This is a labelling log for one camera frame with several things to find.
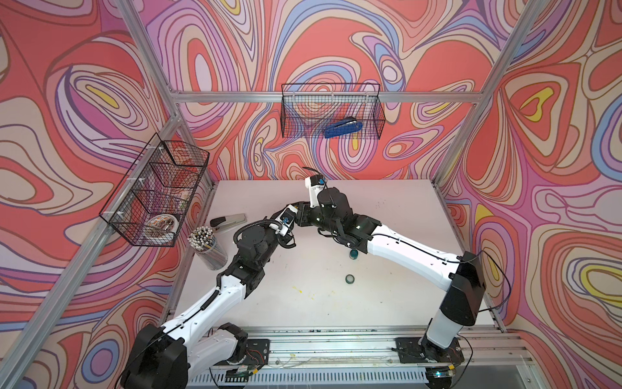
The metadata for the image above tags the left black wire basket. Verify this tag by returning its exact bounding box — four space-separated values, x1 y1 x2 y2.
99 134 210 247

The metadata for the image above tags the cup of pencils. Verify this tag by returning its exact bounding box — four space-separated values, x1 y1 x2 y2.
188 226 228 271

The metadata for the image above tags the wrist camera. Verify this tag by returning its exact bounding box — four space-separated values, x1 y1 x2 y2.
305 173 327 208
276 204 298 237

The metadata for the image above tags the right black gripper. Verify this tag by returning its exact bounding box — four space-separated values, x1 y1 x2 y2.
284 203 340 237

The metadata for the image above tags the grey stapler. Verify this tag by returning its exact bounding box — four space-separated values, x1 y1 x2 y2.
209 213 247 231

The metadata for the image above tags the black wire basket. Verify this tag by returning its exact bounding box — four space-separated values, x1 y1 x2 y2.
99 134 210 247
280 81 386 139

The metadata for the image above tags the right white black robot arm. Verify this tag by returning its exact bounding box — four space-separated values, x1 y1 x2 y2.
296 184 486 350

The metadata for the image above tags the back black wire basket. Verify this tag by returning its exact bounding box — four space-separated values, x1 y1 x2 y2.
280 81 386 139

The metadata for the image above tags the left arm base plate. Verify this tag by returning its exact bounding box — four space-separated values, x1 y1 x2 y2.
227 339 271 366

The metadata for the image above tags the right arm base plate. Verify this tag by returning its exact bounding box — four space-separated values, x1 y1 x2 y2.
392 336 465 366

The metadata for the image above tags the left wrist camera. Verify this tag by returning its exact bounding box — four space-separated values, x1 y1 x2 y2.
276 204 298 237

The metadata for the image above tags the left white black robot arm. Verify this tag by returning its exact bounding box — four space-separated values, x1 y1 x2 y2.
118 217 294 388

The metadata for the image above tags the blue stapler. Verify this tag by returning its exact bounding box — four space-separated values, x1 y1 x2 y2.
323 117 363 139

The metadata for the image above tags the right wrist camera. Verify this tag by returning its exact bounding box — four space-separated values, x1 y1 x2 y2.
305 173 327 208

